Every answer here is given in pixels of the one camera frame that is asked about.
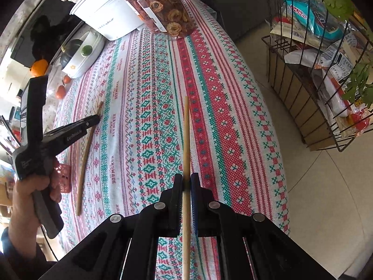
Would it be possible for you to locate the teal snack packet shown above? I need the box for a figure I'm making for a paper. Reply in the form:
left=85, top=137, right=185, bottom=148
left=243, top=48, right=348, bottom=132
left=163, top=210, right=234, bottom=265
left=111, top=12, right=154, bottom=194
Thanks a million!
left=283, top=0, right=347, bottom=41

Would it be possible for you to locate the white oval dish flower print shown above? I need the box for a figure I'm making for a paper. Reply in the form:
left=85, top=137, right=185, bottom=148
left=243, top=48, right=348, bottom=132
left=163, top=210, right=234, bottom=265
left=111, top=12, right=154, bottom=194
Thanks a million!
left=61, top=31, right=105, bottom=79

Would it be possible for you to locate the black wire rack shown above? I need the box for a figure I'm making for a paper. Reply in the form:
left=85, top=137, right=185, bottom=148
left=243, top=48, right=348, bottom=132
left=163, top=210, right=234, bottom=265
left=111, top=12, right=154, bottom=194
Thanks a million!
left=261, top=0, right=373, bottom=153

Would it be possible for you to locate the patterned woven tablecloth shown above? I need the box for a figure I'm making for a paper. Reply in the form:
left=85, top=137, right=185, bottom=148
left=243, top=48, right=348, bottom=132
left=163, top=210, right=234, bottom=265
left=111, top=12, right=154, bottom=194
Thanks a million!
left=52, top=0, right=290, bottom=280

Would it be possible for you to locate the orange fruit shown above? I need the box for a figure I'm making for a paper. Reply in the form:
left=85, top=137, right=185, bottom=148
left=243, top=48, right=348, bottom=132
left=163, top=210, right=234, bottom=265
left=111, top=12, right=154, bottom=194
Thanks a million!
left=30, top=59, right=48, bottom=78

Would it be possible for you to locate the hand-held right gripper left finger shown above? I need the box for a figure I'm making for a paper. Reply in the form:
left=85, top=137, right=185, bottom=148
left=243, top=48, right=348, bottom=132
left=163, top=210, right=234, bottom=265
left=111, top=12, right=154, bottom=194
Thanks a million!
left=38, top=174, right=183, bottom=280

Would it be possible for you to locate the person's left hand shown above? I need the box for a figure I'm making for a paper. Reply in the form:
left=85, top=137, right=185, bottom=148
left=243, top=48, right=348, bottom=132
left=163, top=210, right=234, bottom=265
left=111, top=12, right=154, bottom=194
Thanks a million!
left=8, top=158, right=62, bottom=231

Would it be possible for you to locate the jar of red goji berries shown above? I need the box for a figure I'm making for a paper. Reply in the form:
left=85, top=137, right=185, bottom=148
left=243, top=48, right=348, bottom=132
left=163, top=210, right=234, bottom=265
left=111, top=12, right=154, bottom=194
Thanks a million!
left=125, top=0, right=159, bottom=34

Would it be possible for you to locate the dark green squash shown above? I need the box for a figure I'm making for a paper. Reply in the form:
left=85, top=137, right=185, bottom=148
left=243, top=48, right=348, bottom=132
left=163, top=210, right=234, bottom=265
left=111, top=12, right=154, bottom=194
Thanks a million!
left=61, top=39, right=85, bottom=67

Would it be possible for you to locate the white printed snack packet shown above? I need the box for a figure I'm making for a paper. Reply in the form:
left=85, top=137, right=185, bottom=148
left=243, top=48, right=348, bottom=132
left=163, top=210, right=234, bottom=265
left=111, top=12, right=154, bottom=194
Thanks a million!
left=318, top=39, right=359, bottom=70

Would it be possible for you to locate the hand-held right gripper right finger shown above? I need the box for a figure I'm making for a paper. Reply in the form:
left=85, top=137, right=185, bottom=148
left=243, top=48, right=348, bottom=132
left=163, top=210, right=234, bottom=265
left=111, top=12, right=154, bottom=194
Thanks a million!
left=190, top=173, right=340, bottom=280

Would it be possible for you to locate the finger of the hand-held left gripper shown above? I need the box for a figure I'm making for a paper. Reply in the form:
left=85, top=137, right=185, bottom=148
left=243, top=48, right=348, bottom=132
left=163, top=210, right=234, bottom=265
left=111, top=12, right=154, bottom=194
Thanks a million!
left=76, top=115, right=101, bottom=129

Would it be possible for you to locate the jar of dried hawthorn slices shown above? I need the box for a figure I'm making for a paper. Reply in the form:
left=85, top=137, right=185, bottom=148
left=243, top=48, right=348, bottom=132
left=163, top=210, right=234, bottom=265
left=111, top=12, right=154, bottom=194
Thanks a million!
left=115, top=0, right=199, bottom=40

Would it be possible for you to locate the person's left forearm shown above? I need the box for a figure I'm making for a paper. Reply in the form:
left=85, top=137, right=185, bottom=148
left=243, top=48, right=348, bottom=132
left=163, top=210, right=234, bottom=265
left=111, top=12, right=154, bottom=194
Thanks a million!
left=0, top=223, right=57, bottom=270

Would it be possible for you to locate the wooden chopstick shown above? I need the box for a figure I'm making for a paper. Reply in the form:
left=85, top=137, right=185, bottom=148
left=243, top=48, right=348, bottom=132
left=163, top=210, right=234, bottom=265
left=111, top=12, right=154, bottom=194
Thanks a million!
left=76, top=101, right=104, bottom=216
left=182, top=96, right=191, bottom=280

